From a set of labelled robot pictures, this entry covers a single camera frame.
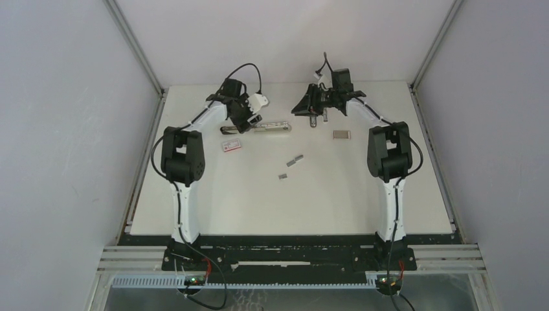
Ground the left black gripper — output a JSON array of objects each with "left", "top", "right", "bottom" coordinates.
[{"left": 230, "top": 93, "right": 262, "bottom": 134}]

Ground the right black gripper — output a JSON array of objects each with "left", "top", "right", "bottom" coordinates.
[{"left": 292, "top": 84, "right": 338, "bottom": 117}]

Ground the small brown stapler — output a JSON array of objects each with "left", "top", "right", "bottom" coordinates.
[{"left": 309, "top": 115, "right": 318, "bottom": 128}]

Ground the black and beige stapler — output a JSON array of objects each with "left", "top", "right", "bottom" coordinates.
[{"left": 219, "top": 122, "right": 292, "bottom": 135}]

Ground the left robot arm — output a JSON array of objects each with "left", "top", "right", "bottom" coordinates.
[{"left": 159, "top": 78, "right": 269, "bottom": 244}]

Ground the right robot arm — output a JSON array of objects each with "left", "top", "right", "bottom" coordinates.
[{"left": 291, "top": 69, "right": 416, "bottom": 243}]

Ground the red white staple box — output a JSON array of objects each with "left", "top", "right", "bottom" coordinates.
[{"left": 221, "top": 139, "right": 242, "bottom": 152}]

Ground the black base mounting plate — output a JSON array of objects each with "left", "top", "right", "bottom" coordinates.
[{"left": 117, "top": 234, "right": 462, "bottom": 286}]

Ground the left green circuit board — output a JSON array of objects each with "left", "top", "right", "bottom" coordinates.
[{"left": 184, "top": 276, "right": 207, "bottom": 286}]

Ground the green circuit board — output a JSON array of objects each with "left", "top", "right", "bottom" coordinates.
[
  {"left": 184, "top": 276, "right": 207, "bottom": 286},
  {"left": 375, "top": 275, "right": 403, "bottom": 296}
]

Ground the right green circuit board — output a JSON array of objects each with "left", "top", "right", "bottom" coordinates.
[{"left": 375, "top": 275, "right": 403, "bottom": 296}]

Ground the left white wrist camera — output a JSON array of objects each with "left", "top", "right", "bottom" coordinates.
[{"left": 248, "top": 93, "right": 269, "bottom": 114}]

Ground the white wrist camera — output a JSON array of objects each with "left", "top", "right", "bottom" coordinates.
[
  {"left": 248, "top": 93, "right": 269, "bottom": 114},
  {"left": 313, "top": 71, "right": 330, "bottom": 87}
]

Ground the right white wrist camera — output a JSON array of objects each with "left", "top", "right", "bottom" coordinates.
[{"left": 313, "top": 71, "right": 330, "bottom": 87}]

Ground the left black camera cable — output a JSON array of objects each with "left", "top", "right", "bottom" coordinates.
[{"left": 150, "top": 62, "right": 263, "bottom": 308}]

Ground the black camera cable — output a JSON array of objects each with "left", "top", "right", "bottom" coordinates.
[
  {"left": 150, "top": 62, "right": 263, "bottom": 308},
  {"left": 321, "top": 52, "right": 425, "bottom": 311}
]

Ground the right black camera cable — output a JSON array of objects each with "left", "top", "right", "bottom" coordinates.
[{"left": 321, "top": 52, "right": 425, "bottom": 311}]

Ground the left corner frame post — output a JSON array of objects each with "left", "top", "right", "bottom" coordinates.
[{"left": 104, "top": 0, "right": 166, "bottom": 119}]

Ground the corner frame post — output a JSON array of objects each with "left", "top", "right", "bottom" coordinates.
[
  {"left": 104, "top": 0, "right": 166, "bottom": 119},
  {"left": 409, "top": 0, "right": 465, "bottom": 93}
]

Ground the right corner frame post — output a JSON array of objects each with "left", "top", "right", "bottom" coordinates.
[{"left": 409, "top": 0, "right": 465, "bottom": 93}]

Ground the aluminium frame rail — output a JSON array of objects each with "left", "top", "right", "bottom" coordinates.
[{"left": 98, "top": 244, "right": 487, "bottom": 274}]

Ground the white slotted cable duct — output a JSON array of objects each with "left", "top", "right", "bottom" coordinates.
[{"left": 112, "top": 271, "right": 387, "bottom": 289}]

